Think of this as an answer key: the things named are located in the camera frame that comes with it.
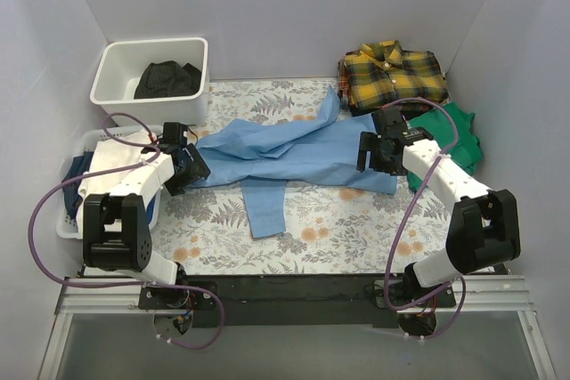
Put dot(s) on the cream white garment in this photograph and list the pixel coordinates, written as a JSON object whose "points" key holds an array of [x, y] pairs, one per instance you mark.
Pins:
{"points": [[109, 154]]}

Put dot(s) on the white perforated laundry basket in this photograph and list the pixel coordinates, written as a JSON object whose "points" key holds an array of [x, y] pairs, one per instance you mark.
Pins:
{"points": [[66, 226]]}

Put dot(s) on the light blue long sleeve shirt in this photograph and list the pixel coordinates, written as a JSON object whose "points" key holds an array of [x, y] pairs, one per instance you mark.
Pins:
{"points": [[264, 158]]}

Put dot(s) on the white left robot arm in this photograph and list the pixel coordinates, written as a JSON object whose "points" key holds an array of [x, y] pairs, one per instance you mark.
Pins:
{"points": [[116, 233]]}

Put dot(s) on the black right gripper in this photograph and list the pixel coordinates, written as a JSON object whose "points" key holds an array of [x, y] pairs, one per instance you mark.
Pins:
{"points": [[371, 153]]}

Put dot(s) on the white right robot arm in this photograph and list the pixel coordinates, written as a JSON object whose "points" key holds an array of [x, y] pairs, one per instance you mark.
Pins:
{"points": [[484, 228]]}

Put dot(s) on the aluminium frame rail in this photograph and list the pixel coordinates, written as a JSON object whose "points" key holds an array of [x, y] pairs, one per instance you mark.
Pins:
{"points": [[122, 295]]}

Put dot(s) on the white plastic bin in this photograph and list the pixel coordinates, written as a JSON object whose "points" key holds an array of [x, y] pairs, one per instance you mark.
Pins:
{"points": [[122, 66]]}

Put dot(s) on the dark striped garment in bin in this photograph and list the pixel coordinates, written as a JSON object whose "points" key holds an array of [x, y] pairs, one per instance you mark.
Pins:
{"points": [[168, 79]]}

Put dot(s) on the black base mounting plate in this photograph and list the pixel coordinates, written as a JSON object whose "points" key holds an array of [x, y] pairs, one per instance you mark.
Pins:
{"points": [[276, 300]]}

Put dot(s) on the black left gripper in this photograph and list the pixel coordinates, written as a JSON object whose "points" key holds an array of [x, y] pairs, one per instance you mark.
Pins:
{"points": [[191, 168]]}

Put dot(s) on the yellow plaid flannel shirt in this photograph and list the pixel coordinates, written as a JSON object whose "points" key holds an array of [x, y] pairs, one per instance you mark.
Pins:
{"points": [[396, 70]]}

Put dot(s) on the floral patterned table mat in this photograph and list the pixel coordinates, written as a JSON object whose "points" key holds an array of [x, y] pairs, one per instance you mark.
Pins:
{"points": [[328, 230]]}

